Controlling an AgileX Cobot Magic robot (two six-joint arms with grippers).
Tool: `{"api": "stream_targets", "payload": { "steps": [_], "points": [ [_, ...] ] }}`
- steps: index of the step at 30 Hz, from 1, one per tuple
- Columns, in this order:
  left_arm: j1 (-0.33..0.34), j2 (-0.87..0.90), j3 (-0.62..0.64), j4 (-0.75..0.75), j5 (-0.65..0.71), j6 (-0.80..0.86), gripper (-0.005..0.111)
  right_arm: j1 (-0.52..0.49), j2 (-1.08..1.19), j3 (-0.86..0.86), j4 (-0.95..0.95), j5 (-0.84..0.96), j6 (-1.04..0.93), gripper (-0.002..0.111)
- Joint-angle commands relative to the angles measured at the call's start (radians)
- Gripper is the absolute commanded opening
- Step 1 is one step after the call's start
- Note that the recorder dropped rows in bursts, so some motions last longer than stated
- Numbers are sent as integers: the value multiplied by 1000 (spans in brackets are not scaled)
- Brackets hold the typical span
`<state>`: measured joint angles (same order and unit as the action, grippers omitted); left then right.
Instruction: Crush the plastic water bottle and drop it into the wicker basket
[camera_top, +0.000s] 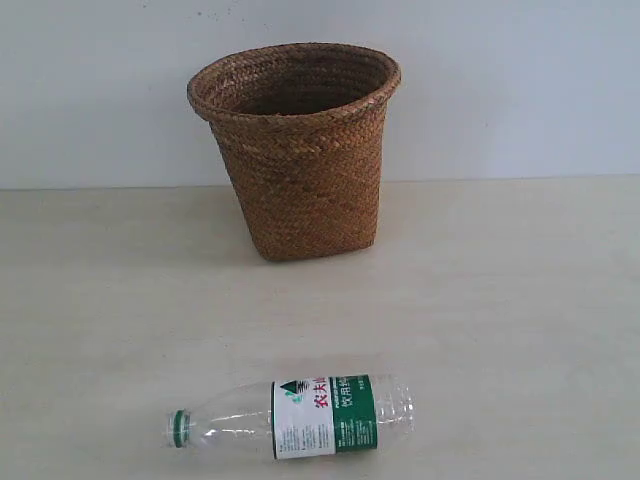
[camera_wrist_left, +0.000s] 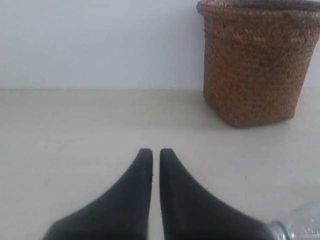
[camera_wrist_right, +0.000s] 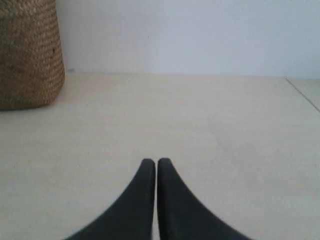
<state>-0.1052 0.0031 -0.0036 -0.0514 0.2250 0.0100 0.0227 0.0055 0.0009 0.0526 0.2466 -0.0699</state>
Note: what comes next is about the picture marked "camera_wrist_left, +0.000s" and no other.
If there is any clear crushed plastic bottle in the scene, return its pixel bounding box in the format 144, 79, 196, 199
267, 201, 320, 240

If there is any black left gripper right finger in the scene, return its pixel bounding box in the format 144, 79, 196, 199
159, 148, 274, 240

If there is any brown woven wicker basket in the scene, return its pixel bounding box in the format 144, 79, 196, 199
196, 0, 320, 128

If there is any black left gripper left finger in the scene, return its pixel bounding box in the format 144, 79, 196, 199
43, 148, 153, 240

